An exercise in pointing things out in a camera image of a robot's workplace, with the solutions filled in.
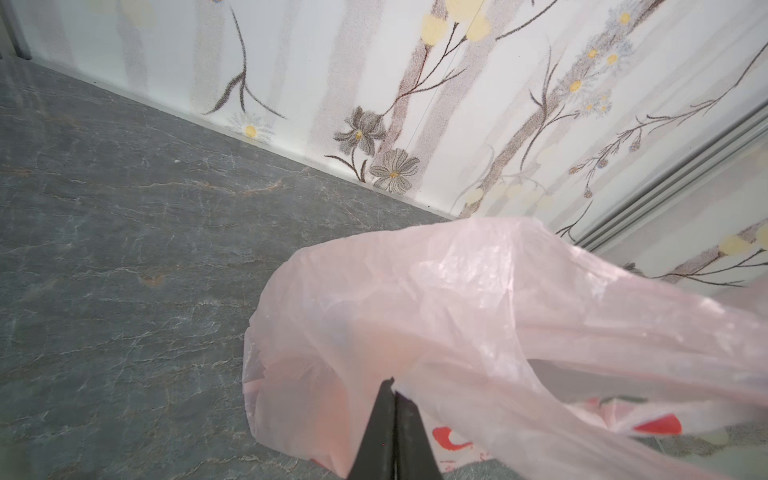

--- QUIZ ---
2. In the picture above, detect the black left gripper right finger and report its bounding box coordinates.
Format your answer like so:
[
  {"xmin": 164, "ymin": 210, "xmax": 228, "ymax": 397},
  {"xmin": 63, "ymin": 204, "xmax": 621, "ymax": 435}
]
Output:
[{"xmin": 394, "ymin": 393, "xmax": 443, "ymax": 480}]

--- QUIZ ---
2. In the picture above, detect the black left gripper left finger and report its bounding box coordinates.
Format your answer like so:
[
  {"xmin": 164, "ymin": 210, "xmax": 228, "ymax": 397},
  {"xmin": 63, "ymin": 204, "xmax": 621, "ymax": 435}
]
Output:
[{"xmin": 347, "ymin": 379, "xmax": 396, "ymax": 480}]

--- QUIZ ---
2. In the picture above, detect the pink plastic bag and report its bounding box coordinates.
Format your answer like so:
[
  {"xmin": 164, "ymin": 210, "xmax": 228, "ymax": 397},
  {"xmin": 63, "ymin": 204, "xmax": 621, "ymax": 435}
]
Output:
[{"xmin": 242, "ymin": 218, "xmax": 767, "ymax": 479}]

